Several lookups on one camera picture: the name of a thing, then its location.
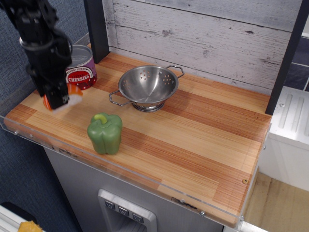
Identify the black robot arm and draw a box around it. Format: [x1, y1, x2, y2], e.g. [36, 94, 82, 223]
[0, 0, 72, 110]

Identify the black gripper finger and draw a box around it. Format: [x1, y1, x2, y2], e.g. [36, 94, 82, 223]
[44, 84, 70, 109]

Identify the left black vertical post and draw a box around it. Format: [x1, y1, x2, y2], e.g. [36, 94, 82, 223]
[84, 0, 110, 64]

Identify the yellow cloth object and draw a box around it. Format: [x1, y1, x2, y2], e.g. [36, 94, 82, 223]
[18, 221, 43, 232]

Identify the black vertical post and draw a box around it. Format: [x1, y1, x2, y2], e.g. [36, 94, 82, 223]
[84, 0, 110, 64]
[265, 0, 309, 115]

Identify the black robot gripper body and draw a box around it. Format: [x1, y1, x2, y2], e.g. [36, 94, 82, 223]
[25, 30, 72, 97]

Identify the right black vertical post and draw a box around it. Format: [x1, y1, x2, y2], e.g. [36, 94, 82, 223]
[265, 0, 309, 115]

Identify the clear acrylic table guard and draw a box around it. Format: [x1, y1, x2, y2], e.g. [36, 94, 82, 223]
[0, 34, 270, 226]

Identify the water dispenser panel with buttons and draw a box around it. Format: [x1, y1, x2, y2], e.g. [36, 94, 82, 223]
[98, 189, 158, 232]

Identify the white toy sink unit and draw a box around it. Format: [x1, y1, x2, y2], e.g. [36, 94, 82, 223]
[258, 87, 309, 190]

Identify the salmon nigiri sushi toy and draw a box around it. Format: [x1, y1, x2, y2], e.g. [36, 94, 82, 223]
[43, 83, 83, 114]

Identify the grey toy fridge cabinet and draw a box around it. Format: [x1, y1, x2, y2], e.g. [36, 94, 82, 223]
[45, 148, 224, 232]

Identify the cherries can toy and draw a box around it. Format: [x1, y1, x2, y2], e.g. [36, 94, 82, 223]
[66, 44, 97, 90]

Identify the steel colander with handles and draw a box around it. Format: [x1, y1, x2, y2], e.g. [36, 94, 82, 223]
[109, 65, 184, 112]

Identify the green bell pepper toy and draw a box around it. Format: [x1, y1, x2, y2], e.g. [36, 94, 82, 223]
[87, 113, 123, 155]

